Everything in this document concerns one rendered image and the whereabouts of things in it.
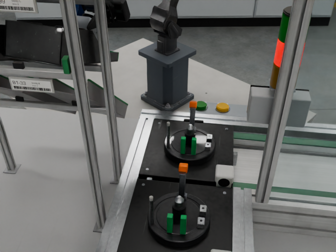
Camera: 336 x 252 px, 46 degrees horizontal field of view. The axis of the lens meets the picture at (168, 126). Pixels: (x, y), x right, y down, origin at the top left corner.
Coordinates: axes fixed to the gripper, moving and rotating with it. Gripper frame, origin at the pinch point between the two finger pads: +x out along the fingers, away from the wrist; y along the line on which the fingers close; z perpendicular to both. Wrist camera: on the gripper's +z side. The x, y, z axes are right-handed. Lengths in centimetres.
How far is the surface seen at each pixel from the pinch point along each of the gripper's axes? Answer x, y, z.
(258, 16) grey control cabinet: -265, -19, -202
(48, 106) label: 20.1, -4.9, -12.4
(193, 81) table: -35, 10, -56
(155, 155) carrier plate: 17.3, 20.7, -29.2
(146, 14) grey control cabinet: -221, -121, -178
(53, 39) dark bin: 21.0, 9.1, 12.5
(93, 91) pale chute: 16.8, 8.9, -7.0
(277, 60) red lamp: 9, 50, 3
